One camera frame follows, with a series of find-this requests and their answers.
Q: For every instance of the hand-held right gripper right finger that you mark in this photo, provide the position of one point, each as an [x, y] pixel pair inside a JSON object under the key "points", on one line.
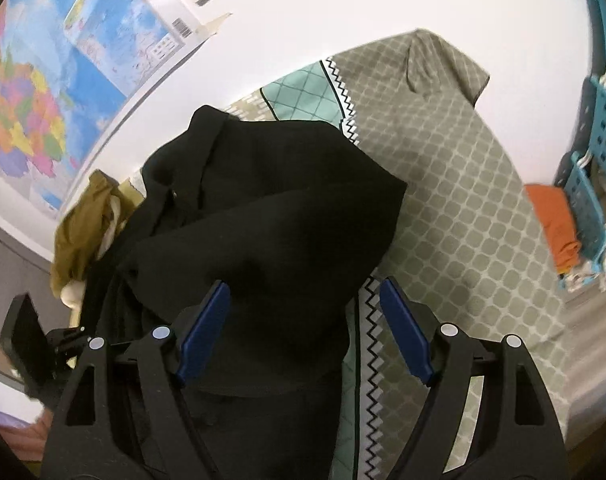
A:
{"points": [[405, 332]]}

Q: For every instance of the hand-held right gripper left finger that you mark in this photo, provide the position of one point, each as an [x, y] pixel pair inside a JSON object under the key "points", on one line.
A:
{"points": [[205, 332]]}

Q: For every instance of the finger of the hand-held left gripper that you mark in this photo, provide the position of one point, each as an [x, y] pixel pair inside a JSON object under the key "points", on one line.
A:
{"points": [[70, 342]]}

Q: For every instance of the black garment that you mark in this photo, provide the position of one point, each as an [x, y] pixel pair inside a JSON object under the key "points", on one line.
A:
{"points": [[263, 210]]}

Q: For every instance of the person's left forearm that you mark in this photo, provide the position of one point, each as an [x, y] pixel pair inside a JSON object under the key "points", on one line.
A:
{"points": [[20, 442]]}

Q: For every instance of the grey door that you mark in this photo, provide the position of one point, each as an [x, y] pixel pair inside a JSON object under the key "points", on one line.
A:
{"points": [[3, 280]]}

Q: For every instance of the mustard yellow garment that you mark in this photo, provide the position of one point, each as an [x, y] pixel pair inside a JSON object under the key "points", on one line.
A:
{"points": [[78, 230]]}

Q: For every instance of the grey lattice patterned blanket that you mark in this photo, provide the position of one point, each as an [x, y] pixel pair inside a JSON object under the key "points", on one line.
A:
{"points": [[458, 185]]}

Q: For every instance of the orange cloth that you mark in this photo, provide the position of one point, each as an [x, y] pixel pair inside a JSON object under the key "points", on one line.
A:
{"points": [[555, 220]]}

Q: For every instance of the white cloth in rack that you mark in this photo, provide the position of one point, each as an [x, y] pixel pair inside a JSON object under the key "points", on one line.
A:
{"points": [[603, 255]]}

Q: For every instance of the large colourful world map poster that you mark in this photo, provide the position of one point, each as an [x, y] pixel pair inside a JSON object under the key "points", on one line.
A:
{"points": [[18, 110]]}

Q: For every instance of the small blue map poster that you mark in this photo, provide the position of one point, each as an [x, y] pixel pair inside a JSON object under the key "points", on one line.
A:
{"points": [[118, 25]]}

